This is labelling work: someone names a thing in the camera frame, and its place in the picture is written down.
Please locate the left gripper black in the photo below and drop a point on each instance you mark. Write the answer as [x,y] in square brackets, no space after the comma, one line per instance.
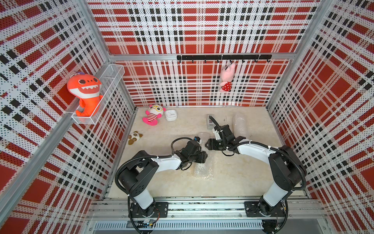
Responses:
[202,158]

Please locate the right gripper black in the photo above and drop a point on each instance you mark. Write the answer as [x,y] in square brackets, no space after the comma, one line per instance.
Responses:
[211,144]

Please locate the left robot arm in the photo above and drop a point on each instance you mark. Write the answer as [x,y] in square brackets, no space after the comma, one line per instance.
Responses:
[133,176]

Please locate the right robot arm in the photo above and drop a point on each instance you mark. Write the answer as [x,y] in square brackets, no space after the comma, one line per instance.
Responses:
[287,170]

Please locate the white alarm clock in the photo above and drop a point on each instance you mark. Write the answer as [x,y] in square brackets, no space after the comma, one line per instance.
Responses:
[171,115]

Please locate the pink striped plush doll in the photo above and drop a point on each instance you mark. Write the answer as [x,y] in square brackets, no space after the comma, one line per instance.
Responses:
[154,113]

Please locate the brown white plush dog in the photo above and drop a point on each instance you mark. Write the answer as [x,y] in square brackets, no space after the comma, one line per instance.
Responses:
[134,137]

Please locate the pink pig plush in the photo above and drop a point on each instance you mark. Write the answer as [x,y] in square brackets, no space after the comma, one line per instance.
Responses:
[227,76]

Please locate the orange shark plush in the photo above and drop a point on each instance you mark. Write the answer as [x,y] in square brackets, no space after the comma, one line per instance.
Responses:
[87,88]

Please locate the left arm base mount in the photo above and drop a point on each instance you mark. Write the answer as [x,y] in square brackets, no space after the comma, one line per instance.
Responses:
[155,210]

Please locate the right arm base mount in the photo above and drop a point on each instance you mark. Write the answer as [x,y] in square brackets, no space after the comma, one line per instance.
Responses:
[251,209]

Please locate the black hook rail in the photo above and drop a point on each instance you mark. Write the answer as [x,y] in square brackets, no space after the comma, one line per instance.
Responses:
[254,57]

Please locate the aluminium front rail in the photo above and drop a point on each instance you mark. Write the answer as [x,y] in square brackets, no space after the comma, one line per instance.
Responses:
[207,215]

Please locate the clear acrylic wall shelf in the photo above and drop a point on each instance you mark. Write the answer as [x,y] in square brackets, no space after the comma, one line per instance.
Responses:
[110,76]

